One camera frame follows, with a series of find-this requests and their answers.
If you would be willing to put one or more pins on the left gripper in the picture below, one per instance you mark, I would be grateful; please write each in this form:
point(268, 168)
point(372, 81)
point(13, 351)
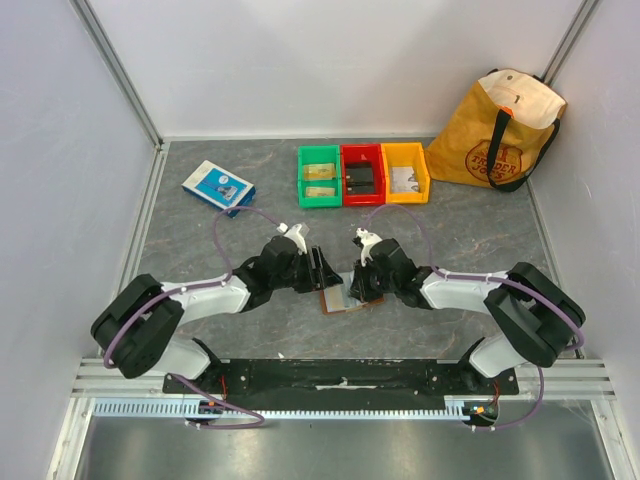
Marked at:
point(320, 277)

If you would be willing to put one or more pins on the silver card in yellow bin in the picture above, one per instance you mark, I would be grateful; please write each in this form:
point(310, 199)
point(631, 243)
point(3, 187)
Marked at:
point(403, 180)

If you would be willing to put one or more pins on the gold card lower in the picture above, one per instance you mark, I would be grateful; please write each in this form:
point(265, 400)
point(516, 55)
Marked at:
point(315, 191)

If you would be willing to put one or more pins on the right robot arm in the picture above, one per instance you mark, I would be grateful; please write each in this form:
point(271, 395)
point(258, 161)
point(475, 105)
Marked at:
point(537, 320)

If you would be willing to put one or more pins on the black cards in red bin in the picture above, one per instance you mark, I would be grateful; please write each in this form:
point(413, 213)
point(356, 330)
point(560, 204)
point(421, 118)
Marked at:
point(360, 178)

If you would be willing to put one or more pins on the yellow plastic bin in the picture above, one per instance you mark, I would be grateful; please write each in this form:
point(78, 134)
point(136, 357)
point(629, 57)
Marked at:
point(406, 154)

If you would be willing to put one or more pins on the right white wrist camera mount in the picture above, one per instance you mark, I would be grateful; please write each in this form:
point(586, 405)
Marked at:
point(365, 240)

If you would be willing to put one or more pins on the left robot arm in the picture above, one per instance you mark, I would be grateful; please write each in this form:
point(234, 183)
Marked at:
point(136, 331)

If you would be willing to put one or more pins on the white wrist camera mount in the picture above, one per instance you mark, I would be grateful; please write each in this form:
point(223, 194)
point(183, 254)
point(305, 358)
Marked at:
point(365, 240)
point(296, 233)

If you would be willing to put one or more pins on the slotted cable duct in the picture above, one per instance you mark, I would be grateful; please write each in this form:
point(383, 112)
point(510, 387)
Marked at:
point(201, 410)

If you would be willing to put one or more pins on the gold card upper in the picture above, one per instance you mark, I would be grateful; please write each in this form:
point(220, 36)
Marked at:
point(319, 172)

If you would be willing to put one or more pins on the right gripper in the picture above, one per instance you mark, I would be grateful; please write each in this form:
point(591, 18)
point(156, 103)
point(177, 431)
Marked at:
point(365, 278)

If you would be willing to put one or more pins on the aluminium frame rail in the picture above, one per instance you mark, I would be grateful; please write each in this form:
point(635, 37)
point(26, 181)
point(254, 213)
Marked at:
point(568, 379)

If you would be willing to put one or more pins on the brown leather card holder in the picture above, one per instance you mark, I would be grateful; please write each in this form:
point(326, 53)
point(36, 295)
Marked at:
point(337, 299)

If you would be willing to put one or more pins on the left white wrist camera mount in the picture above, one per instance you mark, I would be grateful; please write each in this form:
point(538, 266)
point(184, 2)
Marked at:
point(296, 233)

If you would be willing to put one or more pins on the green plastic bin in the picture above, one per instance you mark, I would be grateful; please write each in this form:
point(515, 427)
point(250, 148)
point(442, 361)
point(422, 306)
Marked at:
point(313, 155)

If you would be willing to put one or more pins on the yellow Trader Joe's tote bag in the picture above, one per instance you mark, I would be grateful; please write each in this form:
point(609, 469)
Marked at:
point(499, 133)

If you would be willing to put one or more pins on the gold card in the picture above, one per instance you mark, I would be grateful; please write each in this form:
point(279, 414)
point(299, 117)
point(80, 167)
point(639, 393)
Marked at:
point(315, 191)
point(319, 172)

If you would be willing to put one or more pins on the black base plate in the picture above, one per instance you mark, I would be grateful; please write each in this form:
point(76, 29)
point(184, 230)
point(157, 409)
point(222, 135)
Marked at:
point(348, 384)

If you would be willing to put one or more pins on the blue and white box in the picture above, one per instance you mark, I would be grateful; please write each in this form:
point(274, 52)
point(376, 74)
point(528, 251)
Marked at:
point(219, 188)

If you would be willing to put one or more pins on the red plastic bin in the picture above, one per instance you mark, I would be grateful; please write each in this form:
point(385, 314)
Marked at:
point(354, 153)

